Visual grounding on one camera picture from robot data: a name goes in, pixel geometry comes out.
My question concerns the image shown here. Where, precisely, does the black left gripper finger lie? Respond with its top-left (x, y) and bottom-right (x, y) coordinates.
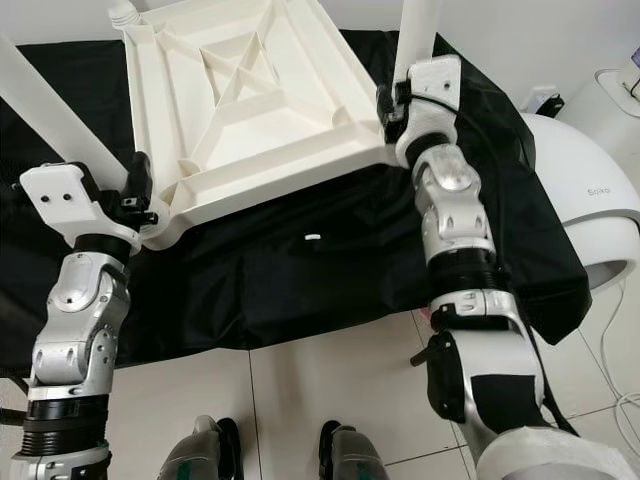
top-left (128, 152), bottom-right (157, 206)

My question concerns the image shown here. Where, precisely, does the white plastic table leg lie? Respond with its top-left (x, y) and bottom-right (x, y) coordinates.
top-left (108, 0), bottom-right (143, 29)
top-left (0, 40), bottom-right (136, 191)
top-left (390, 0), bottom-right (441, 86)

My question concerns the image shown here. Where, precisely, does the white plastic table top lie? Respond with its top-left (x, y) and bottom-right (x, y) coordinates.
top-left (125, 0), bottom-right (401, 251)

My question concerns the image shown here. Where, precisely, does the black tablecloth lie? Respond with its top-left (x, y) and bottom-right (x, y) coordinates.
top-left (0, 28), bottom-right (593, 379)

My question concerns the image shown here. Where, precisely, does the black power plug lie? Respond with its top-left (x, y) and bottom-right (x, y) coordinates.
top-left (538, 93), bottom-right (566, 116)

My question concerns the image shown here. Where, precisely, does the black metal table leg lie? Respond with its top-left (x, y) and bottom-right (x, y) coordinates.
top-left (410, 345), bottom-right (436, 369)

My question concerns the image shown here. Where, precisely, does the grey robot right leg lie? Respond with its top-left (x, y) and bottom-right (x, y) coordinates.
top-left (318, 420), bottom-right (391, 480)

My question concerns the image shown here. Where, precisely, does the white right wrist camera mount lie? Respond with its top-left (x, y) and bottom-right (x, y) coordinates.
top-left (395, 55), bottom-right (463, 166)

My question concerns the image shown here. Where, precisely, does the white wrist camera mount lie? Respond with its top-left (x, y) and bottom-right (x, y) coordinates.
top-left (395, 55), bottom-right (463, 166)
top-left (20, 162), bottom-right (143, 256)

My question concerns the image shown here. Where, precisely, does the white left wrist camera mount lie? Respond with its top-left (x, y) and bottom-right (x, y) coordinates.
top-left (20, 162), bottom-right (143, 256)

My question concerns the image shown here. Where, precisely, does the white floor cable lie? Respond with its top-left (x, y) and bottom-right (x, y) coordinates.
top-left (600, 290), bottom-right (640, 461)

